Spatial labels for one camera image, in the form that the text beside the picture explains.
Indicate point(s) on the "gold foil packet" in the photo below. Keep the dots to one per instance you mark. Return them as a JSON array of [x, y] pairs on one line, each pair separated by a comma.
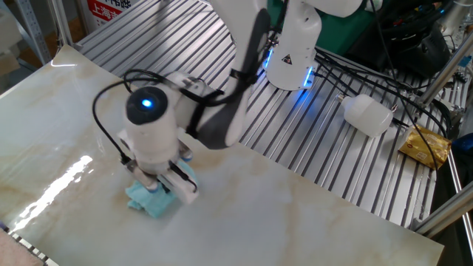
[[425, 147]]

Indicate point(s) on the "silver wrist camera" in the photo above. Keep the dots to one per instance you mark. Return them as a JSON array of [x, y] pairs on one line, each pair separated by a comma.
[[142, 177]]

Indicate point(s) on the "black bag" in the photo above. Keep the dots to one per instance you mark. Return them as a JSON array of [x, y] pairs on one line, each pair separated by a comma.
[[417, 40]]

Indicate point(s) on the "light blue fluffy cloth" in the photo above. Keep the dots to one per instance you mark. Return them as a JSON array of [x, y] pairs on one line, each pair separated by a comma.
[[155, 205]]

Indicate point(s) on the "aluminium frame post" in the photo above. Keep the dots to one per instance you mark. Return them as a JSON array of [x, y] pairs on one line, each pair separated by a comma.
[[443, 72], [61, 22], [447, 214]]

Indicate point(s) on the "grey metal shelf rack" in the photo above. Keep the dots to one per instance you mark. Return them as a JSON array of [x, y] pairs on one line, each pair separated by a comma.
[[33, 29]]

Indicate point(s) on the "white foam box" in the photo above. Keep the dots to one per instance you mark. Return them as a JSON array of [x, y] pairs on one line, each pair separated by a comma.
[[9, 29]]

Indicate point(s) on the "black white checkered board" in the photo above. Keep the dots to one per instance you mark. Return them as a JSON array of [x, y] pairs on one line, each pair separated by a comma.
[[32, 249]]

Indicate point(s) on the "green cutting mat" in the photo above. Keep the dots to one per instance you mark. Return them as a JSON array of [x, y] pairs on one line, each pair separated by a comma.
[[340, 37]]

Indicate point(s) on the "dark blue bag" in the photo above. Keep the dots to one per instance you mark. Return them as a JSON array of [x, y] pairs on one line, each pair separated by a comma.
[[463, 144]]

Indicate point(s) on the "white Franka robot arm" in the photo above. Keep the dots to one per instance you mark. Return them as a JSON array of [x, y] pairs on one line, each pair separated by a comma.
[[155, 140]]

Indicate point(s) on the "red white sign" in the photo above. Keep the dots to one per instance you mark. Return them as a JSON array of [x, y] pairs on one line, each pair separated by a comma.
[[103, 11]]

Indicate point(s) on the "white plastic bottle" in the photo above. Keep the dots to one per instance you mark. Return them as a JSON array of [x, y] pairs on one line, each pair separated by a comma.
[[366, 114]]

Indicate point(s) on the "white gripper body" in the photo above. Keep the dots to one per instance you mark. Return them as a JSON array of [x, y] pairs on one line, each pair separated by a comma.
[[183, 190]]

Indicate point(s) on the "marble pattern table mat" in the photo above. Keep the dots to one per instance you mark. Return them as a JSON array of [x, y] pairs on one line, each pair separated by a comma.
[[295, 207]]

